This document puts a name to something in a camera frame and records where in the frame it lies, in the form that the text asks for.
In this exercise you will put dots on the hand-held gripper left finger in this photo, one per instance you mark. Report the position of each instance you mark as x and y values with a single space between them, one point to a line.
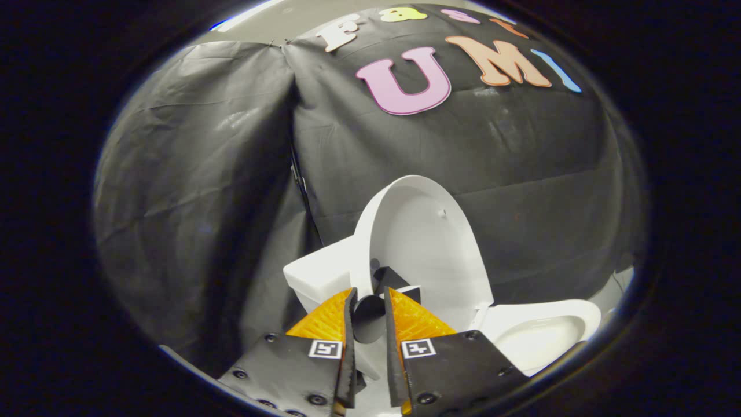
351 347

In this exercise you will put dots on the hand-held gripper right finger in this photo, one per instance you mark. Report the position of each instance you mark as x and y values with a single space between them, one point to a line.
395 359

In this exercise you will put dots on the black backdrop cloth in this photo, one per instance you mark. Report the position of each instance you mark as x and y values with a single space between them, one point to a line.
202 202

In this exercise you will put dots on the ceiling light panel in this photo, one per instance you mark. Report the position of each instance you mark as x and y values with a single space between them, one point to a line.
243 14

